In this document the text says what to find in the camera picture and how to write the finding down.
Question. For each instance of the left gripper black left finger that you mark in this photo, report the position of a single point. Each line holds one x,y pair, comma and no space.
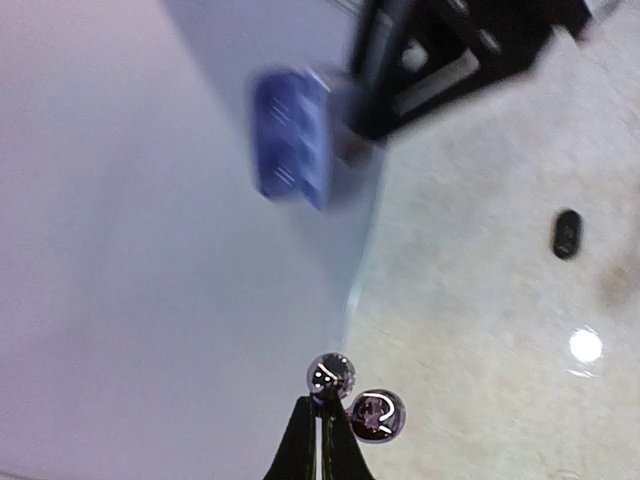
295,458

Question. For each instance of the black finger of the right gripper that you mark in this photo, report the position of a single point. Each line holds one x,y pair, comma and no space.
382,31
473,45

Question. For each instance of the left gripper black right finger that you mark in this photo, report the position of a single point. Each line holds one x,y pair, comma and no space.
341,457

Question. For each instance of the purple silver earbud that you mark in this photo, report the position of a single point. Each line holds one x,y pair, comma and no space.
376,416

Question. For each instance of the blue-grey oval charging case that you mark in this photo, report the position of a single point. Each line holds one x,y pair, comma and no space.
302,143

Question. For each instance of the black earbud charging case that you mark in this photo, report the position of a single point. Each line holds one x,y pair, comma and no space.
566,234

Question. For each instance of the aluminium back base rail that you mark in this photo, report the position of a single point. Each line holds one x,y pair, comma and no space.
366,187

